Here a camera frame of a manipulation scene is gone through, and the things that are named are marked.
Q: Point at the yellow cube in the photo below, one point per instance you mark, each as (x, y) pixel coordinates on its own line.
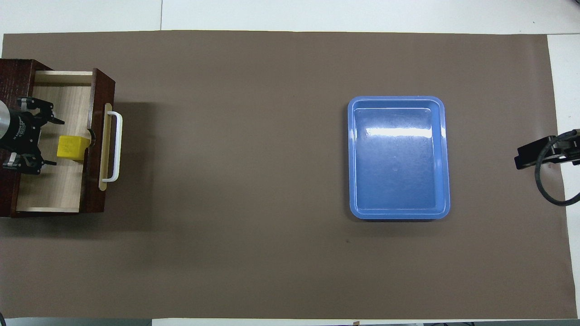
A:
(72, 147)

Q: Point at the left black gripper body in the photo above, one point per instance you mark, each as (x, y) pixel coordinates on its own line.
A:
(22, 133)

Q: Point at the brown table mat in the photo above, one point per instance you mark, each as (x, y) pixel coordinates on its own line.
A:
(272, 181)

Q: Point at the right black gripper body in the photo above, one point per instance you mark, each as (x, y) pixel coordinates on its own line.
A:
(566, 145)

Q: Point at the blue plastic tray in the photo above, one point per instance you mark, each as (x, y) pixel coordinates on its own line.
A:
(398, 172)

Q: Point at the dark wooden cabinet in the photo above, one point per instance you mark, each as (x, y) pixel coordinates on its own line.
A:
(13, 79)

